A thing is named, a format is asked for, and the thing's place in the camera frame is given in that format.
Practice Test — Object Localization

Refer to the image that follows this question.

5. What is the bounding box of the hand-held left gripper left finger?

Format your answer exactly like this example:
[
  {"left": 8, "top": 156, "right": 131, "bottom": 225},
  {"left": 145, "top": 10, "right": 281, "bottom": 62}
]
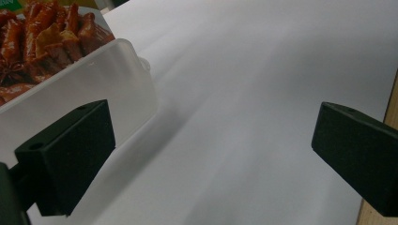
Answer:
[{"left": 13, "top": 98, "right": 117, "bottom": 218}]

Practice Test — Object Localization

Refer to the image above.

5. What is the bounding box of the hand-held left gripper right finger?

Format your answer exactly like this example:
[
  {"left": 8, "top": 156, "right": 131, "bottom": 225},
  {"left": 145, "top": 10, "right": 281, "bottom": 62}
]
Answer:
[{"left": 311, "top": 101, "right": 398, "bottom": 218}]

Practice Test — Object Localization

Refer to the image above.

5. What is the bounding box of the clear plastic container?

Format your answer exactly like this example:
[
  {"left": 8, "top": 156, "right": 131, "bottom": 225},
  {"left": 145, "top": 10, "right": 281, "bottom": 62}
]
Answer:
[{"left": 0, "top": 37, "right": 161, "bottom": 170}]

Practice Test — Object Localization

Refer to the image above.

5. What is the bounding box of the red and green snack packet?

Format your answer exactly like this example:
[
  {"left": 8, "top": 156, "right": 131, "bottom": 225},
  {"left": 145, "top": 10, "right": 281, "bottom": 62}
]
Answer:
[{"left": 0, "top": 0, "right": 116, "bottom": 108}]

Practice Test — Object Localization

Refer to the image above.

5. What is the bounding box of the white table mat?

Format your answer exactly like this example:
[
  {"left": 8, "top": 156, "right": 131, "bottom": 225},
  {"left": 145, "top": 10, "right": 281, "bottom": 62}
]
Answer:
[{"left": 26, "top": 0, "right": 398, "bottom": 225}]

